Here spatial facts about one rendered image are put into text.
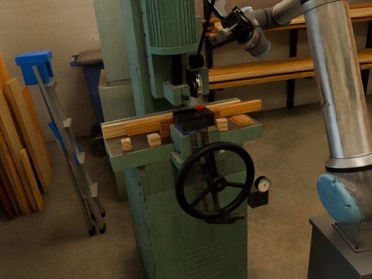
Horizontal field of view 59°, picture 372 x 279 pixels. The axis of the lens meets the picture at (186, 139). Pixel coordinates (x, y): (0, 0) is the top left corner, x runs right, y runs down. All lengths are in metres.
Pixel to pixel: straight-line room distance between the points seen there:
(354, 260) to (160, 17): 1.04
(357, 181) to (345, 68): 0.29
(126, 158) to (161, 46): 0.41
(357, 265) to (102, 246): 1.48
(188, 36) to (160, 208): 0.65
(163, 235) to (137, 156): 0.37
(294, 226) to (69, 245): 1.43
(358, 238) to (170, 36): 0.93
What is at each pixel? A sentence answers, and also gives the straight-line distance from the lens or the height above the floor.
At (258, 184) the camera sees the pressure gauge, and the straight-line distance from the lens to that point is 1.37.
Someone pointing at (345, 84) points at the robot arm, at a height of 1.15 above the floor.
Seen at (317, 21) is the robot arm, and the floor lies 1.30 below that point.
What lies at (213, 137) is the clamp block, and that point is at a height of 0.93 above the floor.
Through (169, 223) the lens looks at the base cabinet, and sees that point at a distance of 1.36.
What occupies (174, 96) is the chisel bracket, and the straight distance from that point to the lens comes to 1.27.
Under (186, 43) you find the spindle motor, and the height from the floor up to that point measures 1.23.
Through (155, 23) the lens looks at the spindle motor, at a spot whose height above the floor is 1.31.
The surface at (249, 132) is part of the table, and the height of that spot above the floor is 0.88.
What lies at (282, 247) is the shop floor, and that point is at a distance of 2.11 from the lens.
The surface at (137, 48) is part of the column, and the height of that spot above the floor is 1.20.
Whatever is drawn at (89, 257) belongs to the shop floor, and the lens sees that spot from 2.17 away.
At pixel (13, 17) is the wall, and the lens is 3.73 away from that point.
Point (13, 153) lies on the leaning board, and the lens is 2.55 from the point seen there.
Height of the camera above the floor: 1.40
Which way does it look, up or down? 24 degrees down
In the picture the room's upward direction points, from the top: 5 degrees counter-clockwise
